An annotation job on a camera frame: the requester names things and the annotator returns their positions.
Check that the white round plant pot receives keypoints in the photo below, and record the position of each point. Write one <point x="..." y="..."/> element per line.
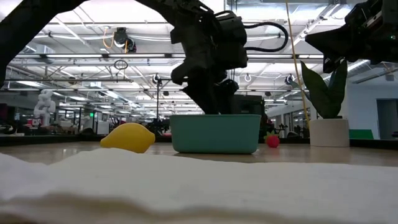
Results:
<point x="329" y="133"/>

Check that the yellow hanging pole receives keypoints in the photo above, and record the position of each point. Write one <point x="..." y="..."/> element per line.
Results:
<point x="295" y="62"/>

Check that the green leafy plant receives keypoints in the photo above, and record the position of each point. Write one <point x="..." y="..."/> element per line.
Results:
<point x="323" y="96"/>

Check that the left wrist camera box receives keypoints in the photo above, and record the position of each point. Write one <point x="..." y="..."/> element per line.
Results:
<point x="231" y="40"/>

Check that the teal plastic tub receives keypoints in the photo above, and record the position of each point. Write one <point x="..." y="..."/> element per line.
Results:
<point x="214" y="133"/>

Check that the green board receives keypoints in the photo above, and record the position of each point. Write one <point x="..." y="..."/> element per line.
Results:
<point x="360" y="134"/>

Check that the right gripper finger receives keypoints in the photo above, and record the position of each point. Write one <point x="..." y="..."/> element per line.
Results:
<point x="330" y="63"/>
<point x="334" y="40"/>

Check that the black metal frame stand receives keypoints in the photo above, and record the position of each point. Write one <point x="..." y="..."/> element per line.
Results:
<point x="158" y="102"/>

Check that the white folded cloth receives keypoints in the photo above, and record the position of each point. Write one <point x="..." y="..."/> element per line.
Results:
<point x="199" y="186"/>

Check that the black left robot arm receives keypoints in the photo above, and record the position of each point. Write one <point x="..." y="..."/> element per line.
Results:
<point x="18" y="31"/>

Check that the yellow toy lemon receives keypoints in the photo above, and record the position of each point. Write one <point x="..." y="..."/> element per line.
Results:
<point x="129" y="137"/>

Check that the black monitor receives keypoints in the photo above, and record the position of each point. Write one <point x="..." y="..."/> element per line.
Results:
<point x="252" y="105"/>

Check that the red toy strawberry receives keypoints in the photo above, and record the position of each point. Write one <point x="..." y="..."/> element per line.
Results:
<point x="273" y="141"/>

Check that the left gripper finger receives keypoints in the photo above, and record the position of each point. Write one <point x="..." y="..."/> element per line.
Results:
<point x="203" y="99"/>
<point x="228" y="96"/>

